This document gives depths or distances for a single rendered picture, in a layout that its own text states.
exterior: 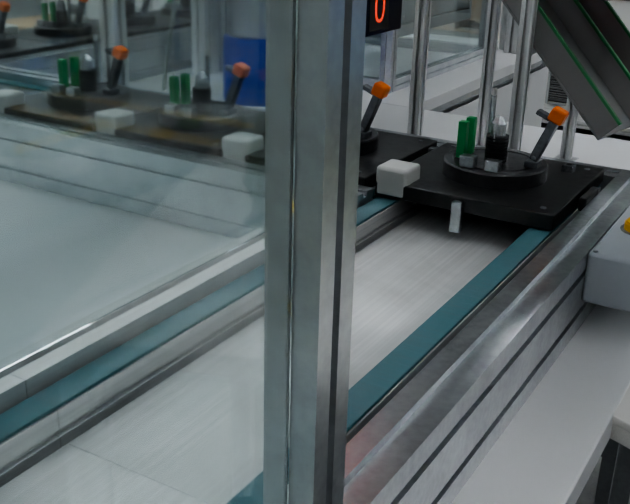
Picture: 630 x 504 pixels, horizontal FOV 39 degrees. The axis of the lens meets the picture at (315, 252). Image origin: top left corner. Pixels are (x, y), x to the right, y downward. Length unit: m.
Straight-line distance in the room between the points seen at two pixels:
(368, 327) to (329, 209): 0.55
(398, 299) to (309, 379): 0.59
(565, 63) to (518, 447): 0.72
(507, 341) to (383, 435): 0.19
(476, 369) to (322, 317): 0.39
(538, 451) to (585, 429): 0.06
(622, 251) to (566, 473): 0.32
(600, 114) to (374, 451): 0.86
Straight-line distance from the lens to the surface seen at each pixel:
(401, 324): 0.92
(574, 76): 1.42
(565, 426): 0.90
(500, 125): 1.23
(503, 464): 0.83
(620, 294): 1.05
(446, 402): 0.71
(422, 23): 1.47
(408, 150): 1.34
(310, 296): 0.38
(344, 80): 0.36
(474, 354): 0.78
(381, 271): 1.04
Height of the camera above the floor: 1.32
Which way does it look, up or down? 22 degrees down
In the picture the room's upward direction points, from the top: 2 degrees clockwise
